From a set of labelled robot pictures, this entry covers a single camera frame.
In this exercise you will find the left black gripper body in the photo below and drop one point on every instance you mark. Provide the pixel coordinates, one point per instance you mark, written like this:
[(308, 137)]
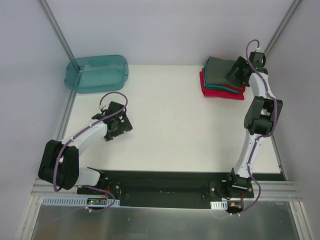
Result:
[(122, 128)]

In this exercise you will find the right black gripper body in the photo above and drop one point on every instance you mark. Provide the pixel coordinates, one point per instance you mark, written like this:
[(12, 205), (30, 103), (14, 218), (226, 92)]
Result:
[(239, 70)]

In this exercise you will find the grey t shirt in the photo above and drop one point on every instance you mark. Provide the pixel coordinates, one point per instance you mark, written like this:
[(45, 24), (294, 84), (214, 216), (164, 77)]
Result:
[(220, 67)]

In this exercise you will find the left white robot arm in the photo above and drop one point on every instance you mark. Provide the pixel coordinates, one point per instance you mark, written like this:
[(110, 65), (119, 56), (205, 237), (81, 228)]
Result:
[(60, 163)]

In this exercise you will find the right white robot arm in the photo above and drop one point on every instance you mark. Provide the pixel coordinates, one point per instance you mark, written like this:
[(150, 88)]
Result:
[(260, 120)]

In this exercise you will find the red folded t shirt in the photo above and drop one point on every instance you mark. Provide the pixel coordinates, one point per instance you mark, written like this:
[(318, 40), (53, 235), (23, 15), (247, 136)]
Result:
[(227, 88)]

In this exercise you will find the teal folded t shirt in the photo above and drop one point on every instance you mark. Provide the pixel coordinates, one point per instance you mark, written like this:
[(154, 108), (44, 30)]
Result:
[(210, 81)]

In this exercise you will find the pink folded t shirt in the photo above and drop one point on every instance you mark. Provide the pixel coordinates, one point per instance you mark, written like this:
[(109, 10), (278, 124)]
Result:
[(216, 93)]

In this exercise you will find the teal plastic bin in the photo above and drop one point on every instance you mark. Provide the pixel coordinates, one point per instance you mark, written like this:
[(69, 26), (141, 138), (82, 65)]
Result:
[(97, 74)]

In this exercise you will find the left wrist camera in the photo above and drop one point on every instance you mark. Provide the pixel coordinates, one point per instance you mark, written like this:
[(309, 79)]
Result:
[(103, 107)]

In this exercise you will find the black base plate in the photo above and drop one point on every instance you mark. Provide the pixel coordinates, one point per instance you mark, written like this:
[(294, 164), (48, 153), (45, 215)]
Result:
[(161, 189)]

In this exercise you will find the right aluminium frame post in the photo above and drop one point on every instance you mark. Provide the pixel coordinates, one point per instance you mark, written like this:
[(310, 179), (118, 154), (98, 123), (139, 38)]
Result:
[(281, 27)]

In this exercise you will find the aluminium frame post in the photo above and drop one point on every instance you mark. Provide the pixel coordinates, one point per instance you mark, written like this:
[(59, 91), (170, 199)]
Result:
[(56, 29), (281, 27)]

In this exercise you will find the left white cable duct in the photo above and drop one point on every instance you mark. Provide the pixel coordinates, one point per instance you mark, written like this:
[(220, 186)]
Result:
[(69, 201)]

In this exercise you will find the white cable duct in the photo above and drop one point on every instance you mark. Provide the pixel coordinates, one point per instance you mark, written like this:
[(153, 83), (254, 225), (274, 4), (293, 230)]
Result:
[(69, 201), (219, 205)]

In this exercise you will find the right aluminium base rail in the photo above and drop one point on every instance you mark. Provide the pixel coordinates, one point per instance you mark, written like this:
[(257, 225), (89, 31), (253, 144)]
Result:
[(287, 191)]

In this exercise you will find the right white cable duct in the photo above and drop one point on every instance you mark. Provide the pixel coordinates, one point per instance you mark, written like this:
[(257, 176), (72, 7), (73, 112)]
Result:
[(219, 205)]

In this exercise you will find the left aluminium frame post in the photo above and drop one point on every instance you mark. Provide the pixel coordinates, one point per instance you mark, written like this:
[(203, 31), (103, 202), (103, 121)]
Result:
[(56, 29)]

